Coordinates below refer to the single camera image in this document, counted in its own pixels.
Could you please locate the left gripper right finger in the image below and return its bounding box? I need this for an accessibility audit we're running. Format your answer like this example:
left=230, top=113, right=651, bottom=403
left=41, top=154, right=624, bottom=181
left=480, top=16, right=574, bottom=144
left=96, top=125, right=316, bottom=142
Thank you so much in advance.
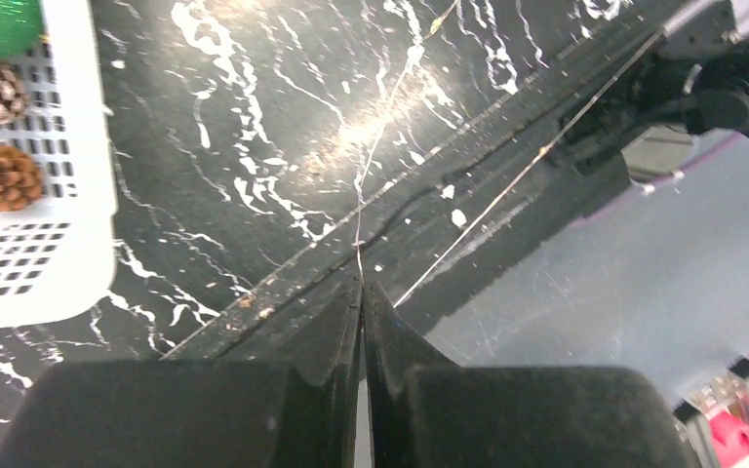
left=362, top=284, right=695, bottom=467

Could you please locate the brown pine cone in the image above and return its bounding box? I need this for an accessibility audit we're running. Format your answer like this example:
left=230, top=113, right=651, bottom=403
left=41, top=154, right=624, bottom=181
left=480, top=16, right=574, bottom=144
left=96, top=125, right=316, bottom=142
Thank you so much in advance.
left=0, top=144, right=44, bottom=213

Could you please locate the green glitter ornament ball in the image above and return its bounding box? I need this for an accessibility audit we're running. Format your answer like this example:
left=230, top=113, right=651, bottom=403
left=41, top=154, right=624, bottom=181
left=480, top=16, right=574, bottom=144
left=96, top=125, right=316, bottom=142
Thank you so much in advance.
left=0, top=0, right=46, bottom=62

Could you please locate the white plastic basket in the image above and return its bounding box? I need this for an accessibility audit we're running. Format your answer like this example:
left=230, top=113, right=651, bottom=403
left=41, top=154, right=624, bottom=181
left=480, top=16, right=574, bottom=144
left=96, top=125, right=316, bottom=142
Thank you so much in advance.
left=0, top=1, right=118, bottom=329

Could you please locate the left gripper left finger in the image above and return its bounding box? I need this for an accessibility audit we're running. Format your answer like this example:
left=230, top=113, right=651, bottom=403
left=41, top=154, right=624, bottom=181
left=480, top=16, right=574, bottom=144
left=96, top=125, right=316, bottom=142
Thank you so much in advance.
left=0, top=280, right=362, bottom=467

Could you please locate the thin fairy light wire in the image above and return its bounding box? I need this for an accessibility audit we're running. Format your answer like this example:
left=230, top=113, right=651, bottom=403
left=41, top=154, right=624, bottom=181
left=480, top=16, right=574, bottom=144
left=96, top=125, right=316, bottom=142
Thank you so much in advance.
left=351, top=0, right=666, bottom=310

